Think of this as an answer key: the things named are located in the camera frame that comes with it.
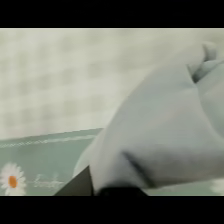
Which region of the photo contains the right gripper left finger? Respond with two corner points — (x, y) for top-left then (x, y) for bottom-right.
(54, 165), (95, 197)

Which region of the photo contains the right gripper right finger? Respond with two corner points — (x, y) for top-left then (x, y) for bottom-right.
(97, 186), (148, 197)

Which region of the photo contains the grey-blue shirt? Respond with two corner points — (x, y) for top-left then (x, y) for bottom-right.
(72, 41), (224, 197)

